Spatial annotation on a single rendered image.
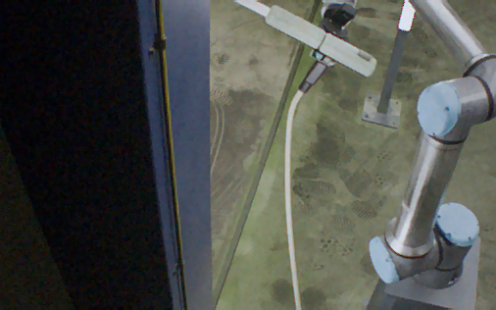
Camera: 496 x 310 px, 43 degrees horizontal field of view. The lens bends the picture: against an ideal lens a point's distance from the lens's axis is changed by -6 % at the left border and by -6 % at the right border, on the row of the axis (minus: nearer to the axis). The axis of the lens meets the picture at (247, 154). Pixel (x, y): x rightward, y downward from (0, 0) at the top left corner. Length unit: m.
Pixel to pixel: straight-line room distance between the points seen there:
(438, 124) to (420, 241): 0.48
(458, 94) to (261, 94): 2.02
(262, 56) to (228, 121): 0.51
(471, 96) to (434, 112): 0.10
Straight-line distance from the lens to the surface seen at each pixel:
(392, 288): 2.15
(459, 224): 2.01
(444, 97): 1.49
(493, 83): 1.57
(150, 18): 0.54
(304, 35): 1.66
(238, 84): 3.45
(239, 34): 3.75
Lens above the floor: 2.50
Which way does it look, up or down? 51 degrees down
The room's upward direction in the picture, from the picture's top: 3 degrees clockwise
